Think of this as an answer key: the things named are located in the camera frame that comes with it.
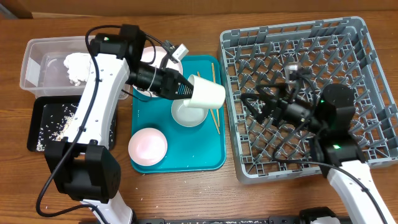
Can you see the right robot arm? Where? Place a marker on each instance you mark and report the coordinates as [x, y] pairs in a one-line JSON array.
[[333, 148]]

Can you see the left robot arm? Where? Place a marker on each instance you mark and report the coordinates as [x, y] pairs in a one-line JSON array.
[[81, 165]]

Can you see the white cup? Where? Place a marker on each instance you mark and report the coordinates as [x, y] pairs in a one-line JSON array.
[[206, 94]]

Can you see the black tray bin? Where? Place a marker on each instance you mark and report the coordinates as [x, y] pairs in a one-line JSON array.
[[37, 111]]

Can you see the clear plastic bin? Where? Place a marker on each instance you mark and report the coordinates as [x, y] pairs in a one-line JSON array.
[[43, 72]]

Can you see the grey dishwasher rack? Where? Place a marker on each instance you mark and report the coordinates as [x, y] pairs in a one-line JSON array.
[[336, 50]]

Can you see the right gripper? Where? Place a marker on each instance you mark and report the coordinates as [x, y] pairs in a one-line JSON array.
[[279, 96]]

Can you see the crumpled white tissue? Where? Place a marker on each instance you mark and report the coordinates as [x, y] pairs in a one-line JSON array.
[[78, 65]]

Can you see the teal plastic tray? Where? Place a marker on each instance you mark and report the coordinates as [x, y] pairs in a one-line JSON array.
[[189, 149]]

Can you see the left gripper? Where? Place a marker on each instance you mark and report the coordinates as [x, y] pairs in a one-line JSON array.
[[171, 83]]

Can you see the large pink plate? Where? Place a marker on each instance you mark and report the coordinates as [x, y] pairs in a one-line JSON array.
[[147, 56]]

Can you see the wooden chopstick inner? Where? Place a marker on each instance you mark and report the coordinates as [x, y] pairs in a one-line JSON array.
[[212, 114]]

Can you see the rice pile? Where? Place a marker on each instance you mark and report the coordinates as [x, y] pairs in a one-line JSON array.
[[54, 121]]

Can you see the grey bowl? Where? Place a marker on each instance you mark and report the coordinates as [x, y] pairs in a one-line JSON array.
[[185, 116]]

